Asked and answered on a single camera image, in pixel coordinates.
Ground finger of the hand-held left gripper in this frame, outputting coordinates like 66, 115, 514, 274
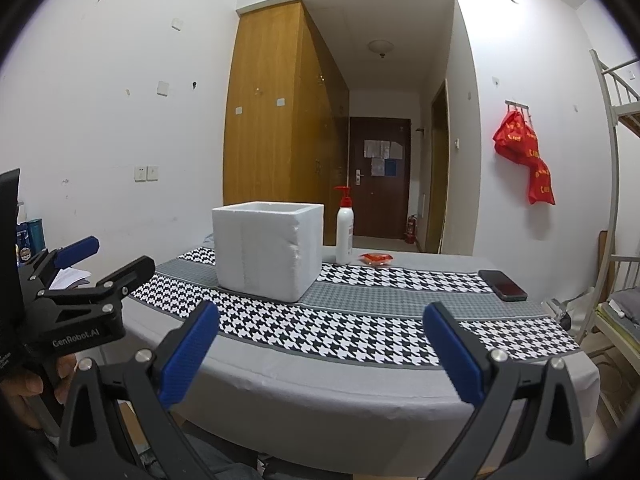
36, 255, 157, 313
17, 235, 100, 291

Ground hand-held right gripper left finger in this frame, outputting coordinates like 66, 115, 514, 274
56, 301, 222, 480

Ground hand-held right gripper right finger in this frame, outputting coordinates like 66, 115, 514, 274
422, 301, 588, 480

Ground white foam box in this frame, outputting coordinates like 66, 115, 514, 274
211, 201, 326, 303

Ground person's left hand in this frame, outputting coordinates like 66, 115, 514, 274
0, 352, 80, 433

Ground white booklet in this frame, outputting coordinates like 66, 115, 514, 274
50, 267, 92, 291

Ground blue bottle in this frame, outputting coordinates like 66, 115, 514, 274
27, 217, 45, 256

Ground black smartphone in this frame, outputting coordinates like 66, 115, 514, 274
477, 269, 529, 302

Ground grey houndstooth tablecloth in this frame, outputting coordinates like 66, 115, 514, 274
120, 245, 601, 476

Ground white pump bottle red pump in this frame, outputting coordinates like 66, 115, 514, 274
333, 186, 355, 266

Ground dark brown door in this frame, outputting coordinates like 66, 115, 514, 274
349, 117, 412, 239

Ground wooden planks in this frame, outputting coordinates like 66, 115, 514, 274
597, 230, 613, 306

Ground grey folded clothing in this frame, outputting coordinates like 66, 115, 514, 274
607, 290, 640, 323

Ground red printed bag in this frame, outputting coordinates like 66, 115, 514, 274
492, 110, 538, 163
525, 157, 556, 206

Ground wooden wardrobe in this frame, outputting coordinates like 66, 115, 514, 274
222, 1, 351, 246

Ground paper notices on door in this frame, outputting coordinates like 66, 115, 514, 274
363, 140, 403, 177

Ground grey metal bunk bed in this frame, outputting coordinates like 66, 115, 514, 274
575, 50, 640, 411

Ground wooden side door frame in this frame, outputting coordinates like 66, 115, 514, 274
427, 80, 451, 254

